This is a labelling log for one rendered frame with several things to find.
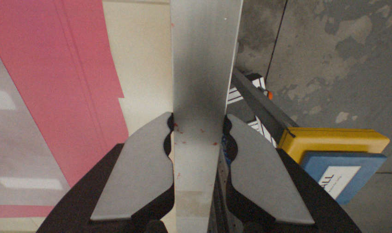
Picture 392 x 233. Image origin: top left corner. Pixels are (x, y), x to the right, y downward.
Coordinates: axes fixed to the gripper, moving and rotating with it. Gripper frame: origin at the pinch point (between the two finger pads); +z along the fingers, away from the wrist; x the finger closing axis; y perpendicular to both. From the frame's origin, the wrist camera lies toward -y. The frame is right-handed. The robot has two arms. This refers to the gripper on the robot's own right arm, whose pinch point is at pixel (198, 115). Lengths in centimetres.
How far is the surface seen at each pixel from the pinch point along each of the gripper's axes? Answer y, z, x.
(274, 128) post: 11.6, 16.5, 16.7
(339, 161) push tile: 7.7, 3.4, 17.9
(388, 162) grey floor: 105, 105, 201
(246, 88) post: 10.0, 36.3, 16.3
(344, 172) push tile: 9.5, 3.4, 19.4
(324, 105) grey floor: 44, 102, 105
